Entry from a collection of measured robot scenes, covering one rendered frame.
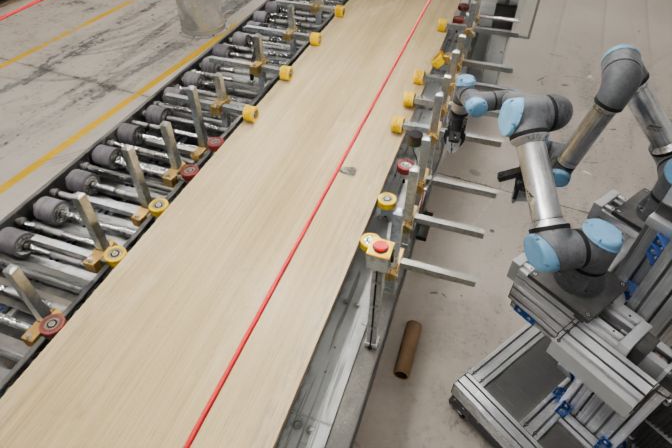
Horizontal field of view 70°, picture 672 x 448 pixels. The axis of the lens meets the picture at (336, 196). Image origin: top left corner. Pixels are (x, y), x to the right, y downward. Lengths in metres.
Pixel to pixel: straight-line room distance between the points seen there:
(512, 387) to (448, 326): 0.52
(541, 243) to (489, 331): 1.37
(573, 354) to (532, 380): 0.81
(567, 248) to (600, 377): 0.40
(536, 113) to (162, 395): 1.39
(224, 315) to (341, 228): 0.56
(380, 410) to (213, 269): 1.12
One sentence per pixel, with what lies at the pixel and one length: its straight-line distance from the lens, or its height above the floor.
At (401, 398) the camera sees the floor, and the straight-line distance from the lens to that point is 2.54.
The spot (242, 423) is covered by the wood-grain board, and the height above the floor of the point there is 0.90.
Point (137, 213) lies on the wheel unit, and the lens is 2.24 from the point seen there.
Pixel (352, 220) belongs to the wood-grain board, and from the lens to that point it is 1.95.
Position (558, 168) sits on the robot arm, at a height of 1.16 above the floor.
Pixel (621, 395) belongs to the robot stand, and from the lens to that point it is 1.68.
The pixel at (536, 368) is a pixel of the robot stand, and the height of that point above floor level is 0.21.
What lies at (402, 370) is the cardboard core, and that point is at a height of 0.08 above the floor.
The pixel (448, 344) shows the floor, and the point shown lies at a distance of 2.72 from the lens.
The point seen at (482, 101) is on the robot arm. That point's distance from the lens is 1.93.
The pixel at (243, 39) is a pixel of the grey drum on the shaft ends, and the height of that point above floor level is 0.84.
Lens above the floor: 2.29
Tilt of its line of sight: 42 degrees down
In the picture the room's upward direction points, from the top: straight up
